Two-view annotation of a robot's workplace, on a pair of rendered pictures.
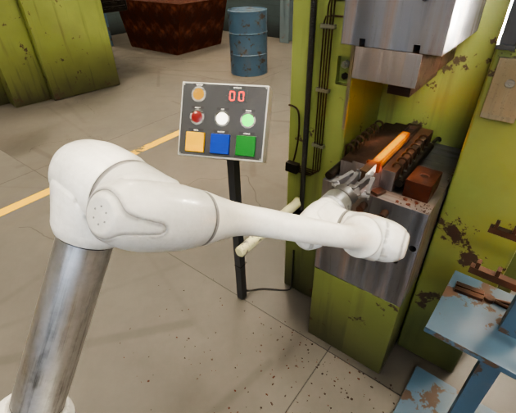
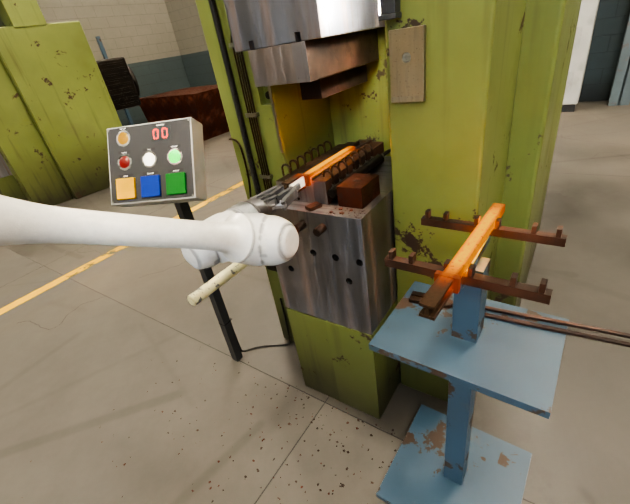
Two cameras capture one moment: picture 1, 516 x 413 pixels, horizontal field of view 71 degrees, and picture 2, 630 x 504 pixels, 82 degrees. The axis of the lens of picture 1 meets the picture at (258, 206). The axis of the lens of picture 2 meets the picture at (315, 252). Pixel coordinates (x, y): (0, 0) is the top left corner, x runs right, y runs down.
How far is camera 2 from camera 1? 0.47 m
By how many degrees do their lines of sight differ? 5
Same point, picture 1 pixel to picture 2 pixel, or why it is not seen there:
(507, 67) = (398, 39)
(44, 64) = (61, 165)
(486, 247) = (446, 251)
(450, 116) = not seen: hidden behind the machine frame
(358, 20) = (240, 21)
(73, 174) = not seen: outside the picture
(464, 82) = not seen: hidden behind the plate
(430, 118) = (381, 131)
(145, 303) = (134, 380)
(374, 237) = (244, 233)
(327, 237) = (166, 234)
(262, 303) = (258, 362)
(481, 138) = (402, 128)
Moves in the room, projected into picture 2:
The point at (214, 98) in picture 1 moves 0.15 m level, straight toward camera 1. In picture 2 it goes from (139, 140) to (128, 150)
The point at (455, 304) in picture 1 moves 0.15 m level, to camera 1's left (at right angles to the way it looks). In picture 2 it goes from (408, 315) to (354, 324)
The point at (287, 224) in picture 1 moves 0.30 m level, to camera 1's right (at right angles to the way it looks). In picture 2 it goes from (106, 223) to (280, 193)
